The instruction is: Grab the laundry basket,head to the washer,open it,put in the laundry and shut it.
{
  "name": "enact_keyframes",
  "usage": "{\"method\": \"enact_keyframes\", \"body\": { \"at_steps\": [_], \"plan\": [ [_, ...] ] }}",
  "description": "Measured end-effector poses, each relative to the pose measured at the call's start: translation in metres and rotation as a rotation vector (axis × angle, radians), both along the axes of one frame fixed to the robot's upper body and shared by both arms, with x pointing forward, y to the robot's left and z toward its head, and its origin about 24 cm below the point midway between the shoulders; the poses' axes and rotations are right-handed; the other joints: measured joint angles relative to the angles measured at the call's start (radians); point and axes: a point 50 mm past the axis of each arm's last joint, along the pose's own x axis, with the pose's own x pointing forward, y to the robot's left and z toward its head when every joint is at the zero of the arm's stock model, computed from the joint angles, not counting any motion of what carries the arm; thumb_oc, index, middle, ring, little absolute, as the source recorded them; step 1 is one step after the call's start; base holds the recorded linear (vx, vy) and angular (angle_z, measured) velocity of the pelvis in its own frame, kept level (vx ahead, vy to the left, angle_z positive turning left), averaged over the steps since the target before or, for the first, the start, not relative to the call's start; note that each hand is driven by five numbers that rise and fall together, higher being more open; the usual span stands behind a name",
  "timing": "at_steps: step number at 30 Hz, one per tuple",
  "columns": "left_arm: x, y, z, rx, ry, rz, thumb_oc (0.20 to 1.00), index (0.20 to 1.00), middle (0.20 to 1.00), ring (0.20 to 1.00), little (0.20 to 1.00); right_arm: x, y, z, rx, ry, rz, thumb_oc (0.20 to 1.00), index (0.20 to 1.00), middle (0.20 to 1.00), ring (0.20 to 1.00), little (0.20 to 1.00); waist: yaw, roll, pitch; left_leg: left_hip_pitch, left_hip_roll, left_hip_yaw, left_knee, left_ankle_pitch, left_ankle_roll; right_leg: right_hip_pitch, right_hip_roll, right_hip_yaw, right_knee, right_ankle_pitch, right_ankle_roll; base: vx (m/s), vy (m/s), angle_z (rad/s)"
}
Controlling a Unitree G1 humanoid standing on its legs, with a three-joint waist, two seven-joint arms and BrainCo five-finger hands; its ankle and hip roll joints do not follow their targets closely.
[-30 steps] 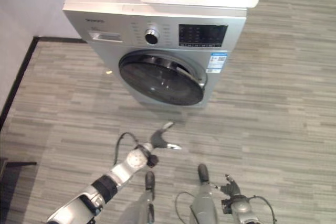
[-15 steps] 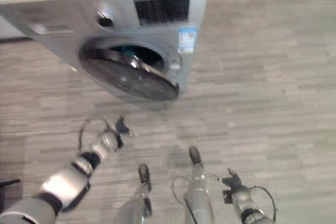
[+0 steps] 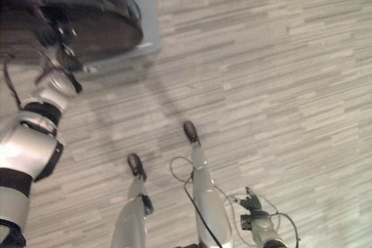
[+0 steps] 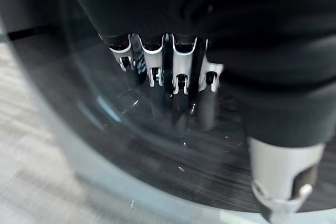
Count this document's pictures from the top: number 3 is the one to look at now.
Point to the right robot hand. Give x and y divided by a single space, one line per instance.
250 201

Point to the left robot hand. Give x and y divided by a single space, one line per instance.
62 44

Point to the dark round washer door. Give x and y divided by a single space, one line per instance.
110 33

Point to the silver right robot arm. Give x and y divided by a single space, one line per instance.
266 232

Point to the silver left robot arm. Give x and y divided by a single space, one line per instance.
26 146

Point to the silver right robot leg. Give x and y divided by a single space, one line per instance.
207 201

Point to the silver robot leg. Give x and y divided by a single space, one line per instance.
207 201
130 219

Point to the dark right robot foot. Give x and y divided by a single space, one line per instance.
191 131

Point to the dark robot foot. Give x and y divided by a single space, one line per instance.
135 164
191 131

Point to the dark left robot foot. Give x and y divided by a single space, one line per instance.
135 164

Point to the silver left robot leg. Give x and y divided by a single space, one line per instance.
130 219

